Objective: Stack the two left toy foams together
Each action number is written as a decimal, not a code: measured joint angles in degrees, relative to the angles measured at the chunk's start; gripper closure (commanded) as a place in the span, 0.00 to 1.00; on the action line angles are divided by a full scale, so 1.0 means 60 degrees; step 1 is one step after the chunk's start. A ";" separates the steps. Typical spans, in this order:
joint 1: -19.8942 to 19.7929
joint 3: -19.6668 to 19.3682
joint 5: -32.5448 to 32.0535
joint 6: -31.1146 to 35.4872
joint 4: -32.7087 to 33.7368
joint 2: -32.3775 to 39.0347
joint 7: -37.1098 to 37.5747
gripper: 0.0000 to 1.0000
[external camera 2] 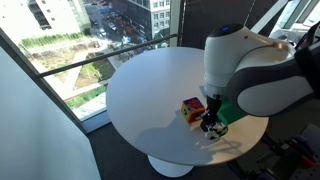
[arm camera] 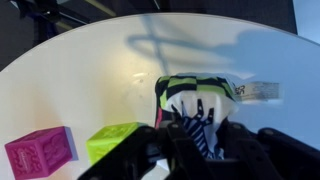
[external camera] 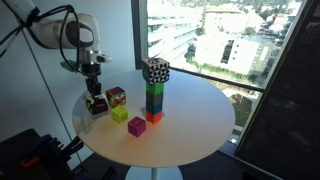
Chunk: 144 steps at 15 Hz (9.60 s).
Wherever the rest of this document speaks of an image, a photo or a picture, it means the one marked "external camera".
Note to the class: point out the green foam cube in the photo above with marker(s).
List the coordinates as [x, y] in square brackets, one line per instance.
[155, 88]

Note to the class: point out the green circuit board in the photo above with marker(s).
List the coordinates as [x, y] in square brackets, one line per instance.
[68, 66]

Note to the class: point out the orange foam cube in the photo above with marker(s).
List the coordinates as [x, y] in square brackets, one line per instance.
[154, 117]

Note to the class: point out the white table pedestal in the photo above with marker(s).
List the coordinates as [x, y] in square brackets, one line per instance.
[166, 173]

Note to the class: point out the grey foam cube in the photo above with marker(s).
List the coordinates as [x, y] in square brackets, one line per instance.
[155, 99]

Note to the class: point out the large white building outside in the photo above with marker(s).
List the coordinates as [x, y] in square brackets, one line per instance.
[243, 53]

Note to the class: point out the magenta foam cube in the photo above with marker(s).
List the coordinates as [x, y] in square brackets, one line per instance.
[136, 126]

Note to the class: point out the lime foam cube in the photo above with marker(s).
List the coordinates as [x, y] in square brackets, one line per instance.
[119, 114]

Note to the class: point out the orange purple fabric cube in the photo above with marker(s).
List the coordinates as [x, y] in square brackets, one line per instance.
[116, 96]

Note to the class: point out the black white triangle cube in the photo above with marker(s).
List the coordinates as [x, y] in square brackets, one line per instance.
[156, 71]

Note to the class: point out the black equipment pile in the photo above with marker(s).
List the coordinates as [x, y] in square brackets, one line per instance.
[40, 153]

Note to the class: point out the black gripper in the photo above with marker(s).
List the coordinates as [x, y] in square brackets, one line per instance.
[90, 70]

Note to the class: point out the zebra print fabric cube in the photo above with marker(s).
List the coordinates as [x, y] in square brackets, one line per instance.
[98, 107]

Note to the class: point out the curved balcony building outside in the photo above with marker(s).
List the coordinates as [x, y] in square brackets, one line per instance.
[170, 33]

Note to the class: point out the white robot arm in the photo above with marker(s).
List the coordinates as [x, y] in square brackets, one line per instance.
[53, 30]

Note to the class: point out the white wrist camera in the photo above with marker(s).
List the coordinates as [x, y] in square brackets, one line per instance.
[100, 58]

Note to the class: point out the dark side panel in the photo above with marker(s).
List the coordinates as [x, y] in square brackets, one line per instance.
[290, 116]

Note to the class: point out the blue foam cube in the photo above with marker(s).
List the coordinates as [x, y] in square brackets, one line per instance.
[154, 108]

